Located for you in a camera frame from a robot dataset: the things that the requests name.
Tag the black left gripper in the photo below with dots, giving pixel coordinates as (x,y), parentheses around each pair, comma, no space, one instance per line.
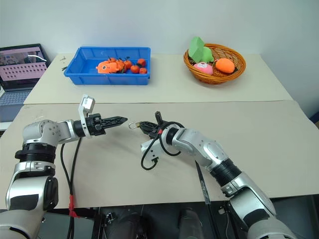
(96,125)

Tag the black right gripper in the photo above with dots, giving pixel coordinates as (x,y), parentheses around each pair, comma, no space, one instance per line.
(157,130)

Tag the brass padlock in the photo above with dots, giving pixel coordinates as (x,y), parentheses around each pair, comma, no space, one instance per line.
(136,123)

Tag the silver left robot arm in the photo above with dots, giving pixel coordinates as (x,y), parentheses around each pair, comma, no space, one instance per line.
(37,132)

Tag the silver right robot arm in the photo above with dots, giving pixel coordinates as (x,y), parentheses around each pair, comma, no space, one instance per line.
(199,147)

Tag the orange fish toy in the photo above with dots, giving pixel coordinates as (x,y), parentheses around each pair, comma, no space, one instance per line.
(107,67)

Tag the small orange fruit toy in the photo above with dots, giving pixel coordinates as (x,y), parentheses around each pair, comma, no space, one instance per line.
(141,62)
(112,60)
(121,64)
(143,71)
(134,69)
(127,64)

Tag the blue plastic bin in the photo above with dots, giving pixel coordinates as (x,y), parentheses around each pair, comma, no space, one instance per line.
(84,64)

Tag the woven wicker basket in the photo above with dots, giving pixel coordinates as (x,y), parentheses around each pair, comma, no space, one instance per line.
(211,79)

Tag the pink plush toy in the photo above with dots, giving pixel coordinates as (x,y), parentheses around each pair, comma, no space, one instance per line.
(203,68)

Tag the green plush vegetable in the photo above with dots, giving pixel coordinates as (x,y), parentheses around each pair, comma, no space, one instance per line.
(197,49)

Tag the orange plush fruit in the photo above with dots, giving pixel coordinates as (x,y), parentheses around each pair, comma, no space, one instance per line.
(225,65)

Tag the dark rounded shape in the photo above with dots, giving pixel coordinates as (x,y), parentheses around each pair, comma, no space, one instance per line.
(190,224)

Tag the open grey laptop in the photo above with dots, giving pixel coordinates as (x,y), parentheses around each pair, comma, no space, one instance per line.
(20,67)

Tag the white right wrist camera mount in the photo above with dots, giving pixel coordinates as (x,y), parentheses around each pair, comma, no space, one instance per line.
(152,149)

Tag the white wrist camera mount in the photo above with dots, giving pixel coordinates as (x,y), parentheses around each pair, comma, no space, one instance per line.
(152,149)
(86,103)

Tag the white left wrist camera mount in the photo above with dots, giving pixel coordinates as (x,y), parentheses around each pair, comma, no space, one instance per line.
(86,103)

